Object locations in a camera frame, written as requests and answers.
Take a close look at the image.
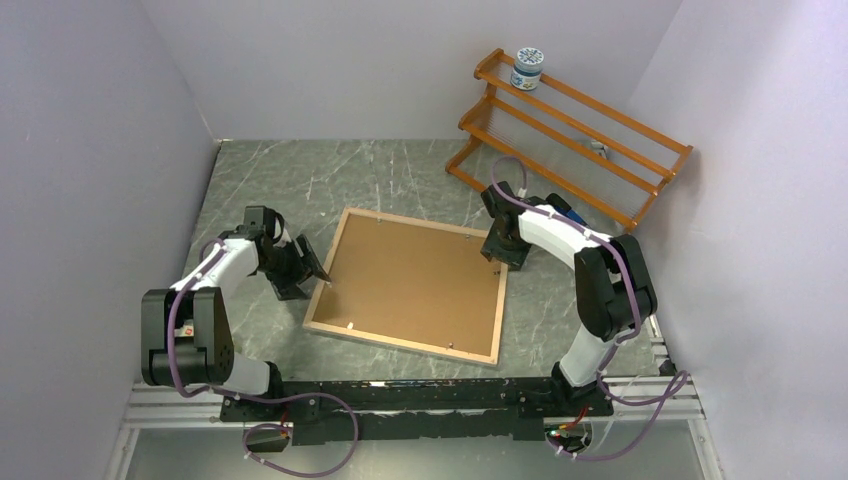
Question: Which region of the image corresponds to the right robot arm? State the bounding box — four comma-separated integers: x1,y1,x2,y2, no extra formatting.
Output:
481,181,658,415

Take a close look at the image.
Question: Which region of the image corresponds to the blue stapler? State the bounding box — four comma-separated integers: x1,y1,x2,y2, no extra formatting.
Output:
555,207,588,227

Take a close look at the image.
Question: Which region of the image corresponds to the aluminium table rail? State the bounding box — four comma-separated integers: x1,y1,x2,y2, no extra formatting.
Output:
106,361,722,479

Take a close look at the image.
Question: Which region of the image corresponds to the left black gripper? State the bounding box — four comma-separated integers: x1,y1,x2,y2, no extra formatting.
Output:
258,235,329,301

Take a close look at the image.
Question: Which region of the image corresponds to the small blue white jar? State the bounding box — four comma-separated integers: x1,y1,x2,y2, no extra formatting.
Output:
510,47,544,91

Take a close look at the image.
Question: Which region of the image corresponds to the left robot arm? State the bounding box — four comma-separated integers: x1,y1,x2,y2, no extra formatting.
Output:
140,205,331,420

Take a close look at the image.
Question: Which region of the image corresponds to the small staples box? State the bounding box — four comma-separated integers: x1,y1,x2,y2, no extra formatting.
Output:
180,321,194,336

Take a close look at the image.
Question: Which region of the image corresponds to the orange wooden rack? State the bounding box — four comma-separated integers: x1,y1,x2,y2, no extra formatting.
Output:
445,49,694,231

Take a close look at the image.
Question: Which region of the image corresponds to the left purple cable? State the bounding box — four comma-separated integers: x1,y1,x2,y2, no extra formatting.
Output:
165,238,360,478

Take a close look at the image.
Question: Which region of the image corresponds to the brown backing board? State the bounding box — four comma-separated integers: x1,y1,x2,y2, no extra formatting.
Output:
311,213,503,358

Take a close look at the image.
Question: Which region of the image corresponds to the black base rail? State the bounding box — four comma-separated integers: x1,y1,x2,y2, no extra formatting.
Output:
220,377,614,446

